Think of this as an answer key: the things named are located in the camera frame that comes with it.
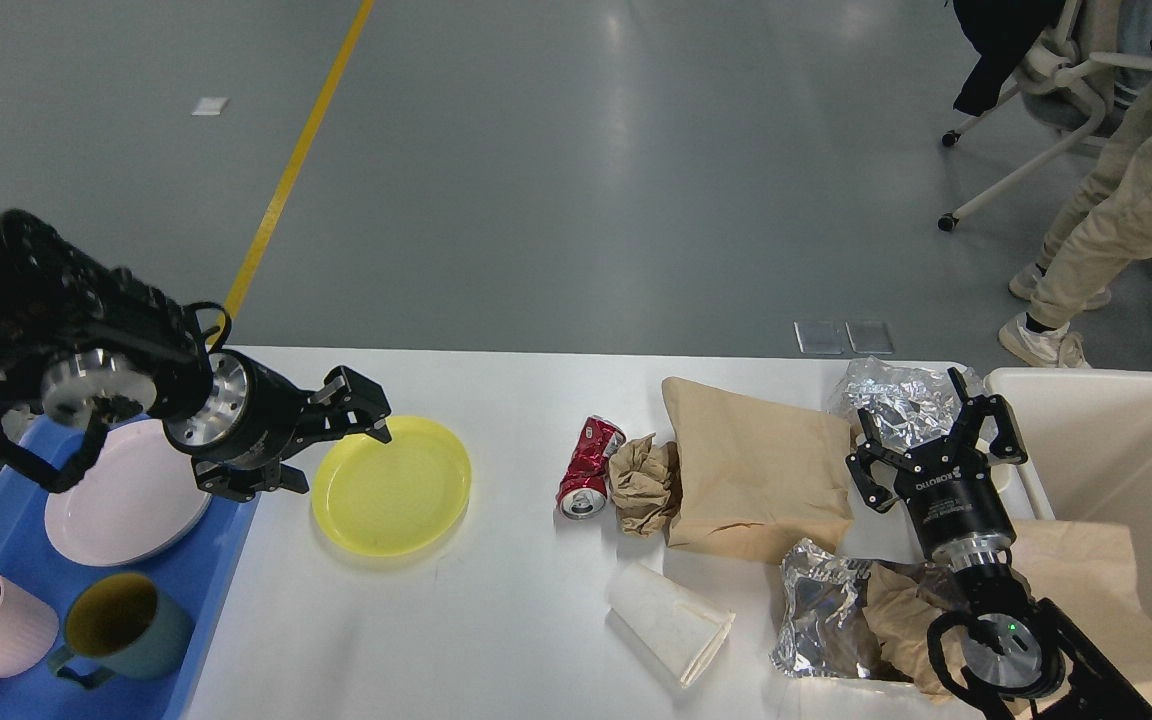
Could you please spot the large brown paper bag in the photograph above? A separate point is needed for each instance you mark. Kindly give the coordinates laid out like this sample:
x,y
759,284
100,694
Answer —
x,y
756,477

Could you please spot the teal green mug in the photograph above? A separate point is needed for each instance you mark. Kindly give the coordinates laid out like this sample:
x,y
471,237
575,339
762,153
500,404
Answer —
x,y
123,625

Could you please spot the blue plastic tray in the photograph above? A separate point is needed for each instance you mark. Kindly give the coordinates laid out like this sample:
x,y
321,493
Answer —
x,y
195,571

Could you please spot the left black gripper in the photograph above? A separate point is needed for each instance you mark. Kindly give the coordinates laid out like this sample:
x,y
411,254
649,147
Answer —
x,y
248,420

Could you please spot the crumpled brown paper on foil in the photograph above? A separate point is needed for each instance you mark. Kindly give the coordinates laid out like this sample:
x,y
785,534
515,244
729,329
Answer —
x,y
902,602

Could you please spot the yellow plastic plate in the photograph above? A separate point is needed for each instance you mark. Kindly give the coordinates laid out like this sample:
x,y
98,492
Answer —
x,y
383,500

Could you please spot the crushed red soda can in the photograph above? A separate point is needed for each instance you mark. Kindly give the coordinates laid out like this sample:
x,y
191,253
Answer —
x,y
583,490

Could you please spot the beige plastic bin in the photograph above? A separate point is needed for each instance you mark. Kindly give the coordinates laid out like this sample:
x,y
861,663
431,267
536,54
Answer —
x,y
1089,438

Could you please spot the small crumpled brown paper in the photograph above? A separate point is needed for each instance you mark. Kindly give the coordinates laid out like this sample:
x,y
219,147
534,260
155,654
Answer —
x,y
645,485

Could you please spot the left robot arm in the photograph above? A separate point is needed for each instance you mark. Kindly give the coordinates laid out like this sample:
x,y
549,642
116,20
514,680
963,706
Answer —
x,y
84,347

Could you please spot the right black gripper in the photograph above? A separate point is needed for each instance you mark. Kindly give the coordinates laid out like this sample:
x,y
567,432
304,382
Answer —
x,y
955,509

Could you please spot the brown paper bag right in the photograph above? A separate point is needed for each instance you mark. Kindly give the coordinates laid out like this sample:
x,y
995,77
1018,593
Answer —
x,y
1089,570

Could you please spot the person in khaki trousers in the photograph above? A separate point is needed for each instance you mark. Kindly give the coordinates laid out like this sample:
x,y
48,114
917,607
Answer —
x,y
1101,230

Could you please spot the foil sheet with paper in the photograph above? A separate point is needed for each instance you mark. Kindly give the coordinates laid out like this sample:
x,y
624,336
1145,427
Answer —
x,y
824,632

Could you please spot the white office chair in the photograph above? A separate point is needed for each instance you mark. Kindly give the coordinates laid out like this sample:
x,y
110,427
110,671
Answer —
x,y
1075,66

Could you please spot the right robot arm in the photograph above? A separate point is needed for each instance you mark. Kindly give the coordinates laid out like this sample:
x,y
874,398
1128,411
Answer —
x,y
1006,644

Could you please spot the crumpled foil near bin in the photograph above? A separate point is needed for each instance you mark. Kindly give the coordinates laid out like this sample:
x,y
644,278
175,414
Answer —
x,y
909,405

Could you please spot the flattened white paper cup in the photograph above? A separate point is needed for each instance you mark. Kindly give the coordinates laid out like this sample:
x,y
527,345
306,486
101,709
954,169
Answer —
x,y
683,630

